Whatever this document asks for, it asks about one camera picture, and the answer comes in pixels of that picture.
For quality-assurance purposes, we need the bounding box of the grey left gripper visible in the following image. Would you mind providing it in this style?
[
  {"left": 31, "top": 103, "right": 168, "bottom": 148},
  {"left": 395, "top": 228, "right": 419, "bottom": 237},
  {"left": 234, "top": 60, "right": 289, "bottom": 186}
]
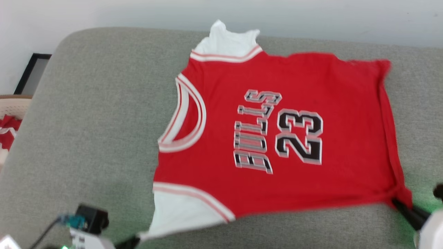
[{"left": 69, "top": 227, "right": 141, "bottom": 249}]

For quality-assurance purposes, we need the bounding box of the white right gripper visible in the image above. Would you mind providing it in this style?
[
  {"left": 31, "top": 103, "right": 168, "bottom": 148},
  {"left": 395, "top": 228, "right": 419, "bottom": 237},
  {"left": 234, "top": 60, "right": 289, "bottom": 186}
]
[{"left": 391, "top": 197, "right": 443, "bottom": 249}]

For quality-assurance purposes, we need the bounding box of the red and white basketball jersey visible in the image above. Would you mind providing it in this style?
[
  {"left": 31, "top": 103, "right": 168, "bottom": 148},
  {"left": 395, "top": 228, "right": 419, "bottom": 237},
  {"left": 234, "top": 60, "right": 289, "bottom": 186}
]
[{"left": 138, "top": 19, "right": 413, "bottom": 241}]

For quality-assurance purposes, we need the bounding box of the red white garment in basket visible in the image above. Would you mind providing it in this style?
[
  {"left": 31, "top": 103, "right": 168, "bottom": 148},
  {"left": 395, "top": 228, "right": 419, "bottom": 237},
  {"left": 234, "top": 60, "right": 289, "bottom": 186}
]
[{"left": 0, "top": 115, "right": 23, "bottom": 151}]

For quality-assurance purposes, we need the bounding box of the grey fabric sofa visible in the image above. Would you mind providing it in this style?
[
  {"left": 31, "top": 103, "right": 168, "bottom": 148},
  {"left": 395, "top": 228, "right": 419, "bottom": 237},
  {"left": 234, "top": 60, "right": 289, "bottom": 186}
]
[{"left": 0, "top": 27, "right": 443, "bottom": 249}]

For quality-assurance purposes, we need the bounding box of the beige laundry basket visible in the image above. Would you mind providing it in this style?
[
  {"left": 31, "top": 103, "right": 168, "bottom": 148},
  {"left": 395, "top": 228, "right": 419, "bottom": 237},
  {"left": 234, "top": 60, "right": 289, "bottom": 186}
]
[{"left": 0, "top": 94, "right": 34, "bottom": 166}]

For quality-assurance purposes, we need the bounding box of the teal camera cable connector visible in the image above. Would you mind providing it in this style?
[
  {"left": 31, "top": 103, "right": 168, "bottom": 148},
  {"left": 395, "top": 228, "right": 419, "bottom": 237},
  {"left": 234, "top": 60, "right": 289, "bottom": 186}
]
[{"left": 58, "top": 214, "right": 88, "bottom": 230}]

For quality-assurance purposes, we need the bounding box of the black picture frame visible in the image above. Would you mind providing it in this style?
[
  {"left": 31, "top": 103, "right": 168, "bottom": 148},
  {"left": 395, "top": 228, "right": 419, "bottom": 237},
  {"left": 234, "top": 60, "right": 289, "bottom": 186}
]
[{"left": 13, "top": 53, "right": 52, "bottom": 95}]

